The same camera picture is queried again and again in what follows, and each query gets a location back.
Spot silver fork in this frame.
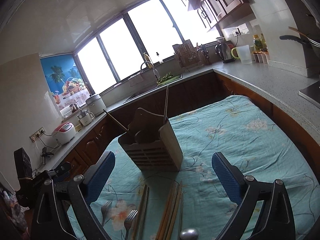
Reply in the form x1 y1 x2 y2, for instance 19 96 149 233
101 200 112 226
124 209 138 240

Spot metal chopstick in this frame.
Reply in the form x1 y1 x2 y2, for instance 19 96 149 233
137 187 149 240
177 192 184 240

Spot silver metal spoon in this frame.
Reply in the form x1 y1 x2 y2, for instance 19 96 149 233
180 228 199 240

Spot kitchen sink basin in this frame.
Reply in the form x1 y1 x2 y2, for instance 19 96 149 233
124 84 158 103

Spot teal floral tablecloth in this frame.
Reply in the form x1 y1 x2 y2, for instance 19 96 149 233
67 94 320 240

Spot red white rice cooker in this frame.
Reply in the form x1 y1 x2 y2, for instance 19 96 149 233
52 122 76 145

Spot black box device left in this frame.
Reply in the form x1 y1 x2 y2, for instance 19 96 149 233
14 148 33 179

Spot small white electric pot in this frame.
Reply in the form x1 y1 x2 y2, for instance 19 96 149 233
77 109 95 126

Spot wooden utensil holder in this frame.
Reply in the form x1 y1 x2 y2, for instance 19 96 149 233
118 108 183 172

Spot large white rice cooker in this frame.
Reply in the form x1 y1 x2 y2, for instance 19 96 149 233
86 94 106 116

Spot tropical fruit window poster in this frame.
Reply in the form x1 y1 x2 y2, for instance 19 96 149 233
40 54 89 111

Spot gas stove top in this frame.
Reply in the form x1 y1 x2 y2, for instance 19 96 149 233
298 81 320 108

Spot green vegetables in sink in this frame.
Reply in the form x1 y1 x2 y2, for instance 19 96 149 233
157 72 179 85

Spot chrome sink faucet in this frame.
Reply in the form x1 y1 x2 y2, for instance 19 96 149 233
140 61 160 81

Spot wooden dish rack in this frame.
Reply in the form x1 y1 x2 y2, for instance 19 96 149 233
172 40 200 68

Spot black knife block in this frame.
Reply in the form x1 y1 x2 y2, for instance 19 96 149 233
197 44 210 65

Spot dish soap bottle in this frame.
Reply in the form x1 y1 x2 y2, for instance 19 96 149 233
143 53 153 69

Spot yellow oil bottle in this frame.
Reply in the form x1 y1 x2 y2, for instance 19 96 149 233
253 34 263 51

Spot wall power socket left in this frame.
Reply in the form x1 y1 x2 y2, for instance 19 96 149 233
29 127 46 142

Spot clear jug green handle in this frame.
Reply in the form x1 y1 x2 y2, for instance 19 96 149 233
231 45 252 64

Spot black wok with handle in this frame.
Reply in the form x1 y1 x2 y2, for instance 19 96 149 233
279 27 319 48

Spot upper wooden wall cabinets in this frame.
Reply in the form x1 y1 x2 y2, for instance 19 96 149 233
181 0 255 31

